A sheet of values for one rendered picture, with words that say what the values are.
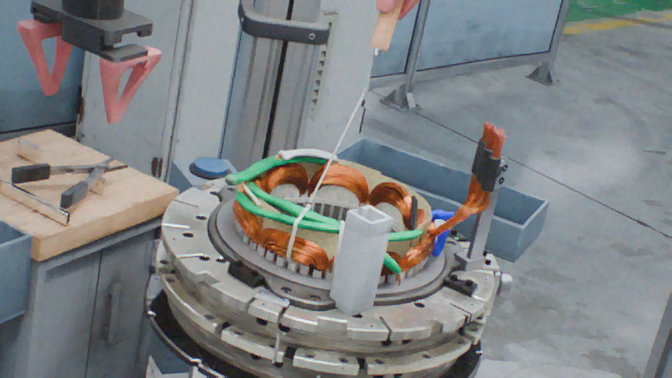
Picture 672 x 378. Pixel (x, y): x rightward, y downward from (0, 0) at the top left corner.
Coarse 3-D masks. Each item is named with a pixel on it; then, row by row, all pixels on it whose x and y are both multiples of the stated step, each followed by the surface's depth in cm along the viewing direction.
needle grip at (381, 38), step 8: (400, 0) 113; (400, 8) 113; (384, 16) 112; (392, 16) 112; (376, 24) 113; (384, 24) 112; (392, 24) 113; (376, 32) 113; (384, 32) 112; (392, 32) 113; (376, 40) 113; (384, 40) 113; (376, 48) 113; (384, 48) 113
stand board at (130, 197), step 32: (0, 160) 132; (64, 160) 135; (96, 160) 137; (32, 192) 127; (128, 192) 131; (160, 192) 133; (32, 224) 121; (96, 224) 124; (128, 224) 129; (32, 256) 119
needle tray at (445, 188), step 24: (360, 144) 159; (384, 144) 158; (384, 168) 159; (408, 168) 158; (432, 168) 156; (432, 192) 157; (456, 192) 156; (504, 192) 153; (504, 216) 154; (528, 216) 153; (504, 240) 144; (528, 240) 147
